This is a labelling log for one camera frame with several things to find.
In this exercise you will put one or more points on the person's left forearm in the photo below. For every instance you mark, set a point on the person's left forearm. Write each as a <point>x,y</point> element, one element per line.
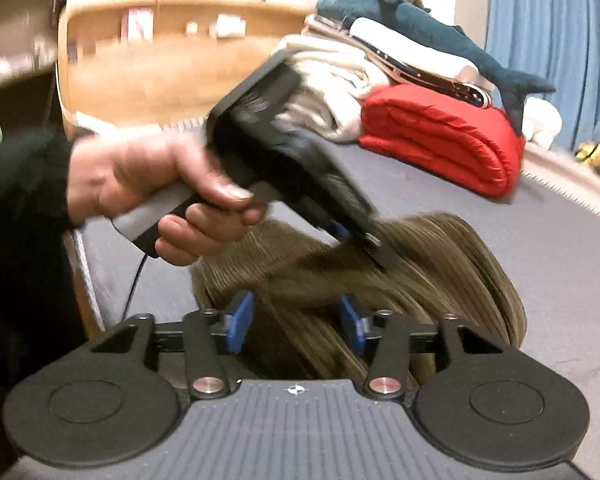
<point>20,180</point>

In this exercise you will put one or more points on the grey bed mattress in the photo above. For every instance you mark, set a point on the grey bed mattress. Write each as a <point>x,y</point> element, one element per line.
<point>560,270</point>

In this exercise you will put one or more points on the wooden shelf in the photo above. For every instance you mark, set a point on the wooden shelf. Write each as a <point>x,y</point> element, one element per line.
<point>15,25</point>

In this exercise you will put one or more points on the blue shark plush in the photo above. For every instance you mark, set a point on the blue shark plush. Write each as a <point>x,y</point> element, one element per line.
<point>430,25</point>

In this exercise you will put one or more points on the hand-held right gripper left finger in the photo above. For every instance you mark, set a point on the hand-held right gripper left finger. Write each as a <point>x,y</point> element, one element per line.
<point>241,322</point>

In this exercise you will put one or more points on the person's left hand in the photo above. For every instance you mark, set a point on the person's left hand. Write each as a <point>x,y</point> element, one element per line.
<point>145,170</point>

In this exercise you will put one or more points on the blue curtain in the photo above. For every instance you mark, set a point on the blue curtain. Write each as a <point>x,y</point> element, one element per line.
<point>555,25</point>

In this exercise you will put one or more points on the wooden bed frame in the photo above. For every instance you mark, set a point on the wooden bed frame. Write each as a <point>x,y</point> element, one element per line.
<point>180,75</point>

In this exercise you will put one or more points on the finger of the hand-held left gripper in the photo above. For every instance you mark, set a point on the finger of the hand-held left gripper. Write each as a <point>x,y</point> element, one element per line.
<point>338,231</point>
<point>380,255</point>

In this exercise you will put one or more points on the white plush toy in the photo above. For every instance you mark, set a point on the white plush toy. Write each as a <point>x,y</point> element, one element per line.
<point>542,120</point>

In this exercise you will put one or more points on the red folded blanket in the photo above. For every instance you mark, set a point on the red folded blanket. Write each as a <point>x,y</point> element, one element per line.
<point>445,135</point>

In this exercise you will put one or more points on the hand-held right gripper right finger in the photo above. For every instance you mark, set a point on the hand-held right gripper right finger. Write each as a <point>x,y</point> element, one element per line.
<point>352,325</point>

